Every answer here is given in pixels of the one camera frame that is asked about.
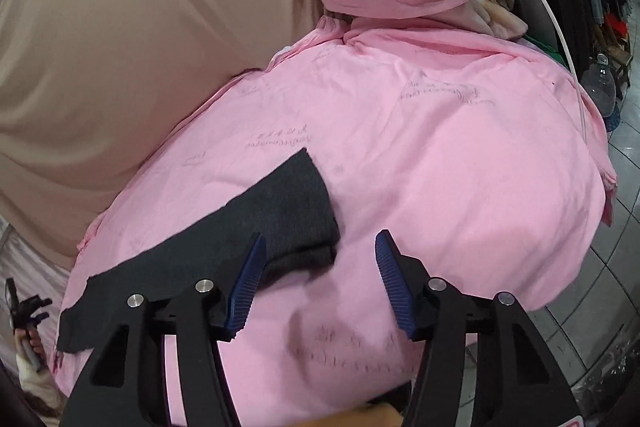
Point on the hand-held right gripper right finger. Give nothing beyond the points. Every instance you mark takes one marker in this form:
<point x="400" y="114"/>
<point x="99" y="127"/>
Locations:
<point x="392" y="287"/>

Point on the dark grey pants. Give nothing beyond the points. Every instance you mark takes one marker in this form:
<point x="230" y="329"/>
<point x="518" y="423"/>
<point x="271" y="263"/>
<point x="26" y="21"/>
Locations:
<point x="292" y="207"/>

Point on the person's left forearm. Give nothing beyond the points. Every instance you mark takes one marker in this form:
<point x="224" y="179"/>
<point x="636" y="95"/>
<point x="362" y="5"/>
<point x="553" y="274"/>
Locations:
<point x="42" y="389"/>

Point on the pink printed sheet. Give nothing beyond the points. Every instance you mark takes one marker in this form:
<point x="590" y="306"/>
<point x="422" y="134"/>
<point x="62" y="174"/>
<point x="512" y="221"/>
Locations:
<point x="450" y="177"/>

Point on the person's left hand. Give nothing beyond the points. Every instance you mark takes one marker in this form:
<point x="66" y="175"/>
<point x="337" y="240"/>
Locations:
<point x="35" y="347"/>

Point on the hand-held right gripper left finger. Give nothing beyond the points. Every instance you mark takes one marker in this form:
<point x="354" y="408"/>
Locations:
<point x="249" y="289"/>

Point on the green cloth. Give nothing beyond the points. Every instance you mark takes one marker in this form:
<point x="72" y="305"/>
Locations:
<point x="549" y="50"/>

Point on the beige headboard cover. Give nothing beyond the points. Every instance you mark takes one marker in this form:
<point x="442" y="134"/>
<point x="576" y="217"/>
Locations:
<point x="125" y="37"/>

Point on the clear plastic bottle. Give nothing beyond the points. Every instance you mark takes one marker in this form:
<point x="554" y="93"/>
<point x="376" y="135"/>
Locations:
<point x="600" y="88"/>

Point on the white cloth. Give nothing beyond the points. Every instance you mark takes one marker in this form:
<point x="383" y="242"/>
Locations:
<point x="35" y="267"/>

